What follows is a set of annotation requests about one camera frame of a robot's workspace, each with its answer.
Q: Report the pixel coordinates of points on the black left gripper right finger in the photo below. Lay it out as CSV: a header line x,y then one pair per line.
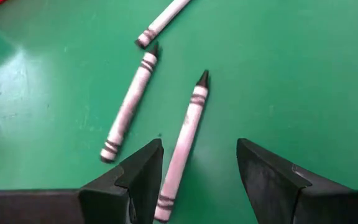
x,y
291,202

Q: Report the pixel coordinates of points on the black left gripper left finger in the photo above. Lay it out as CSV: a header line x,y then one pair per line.
x,y
104,205

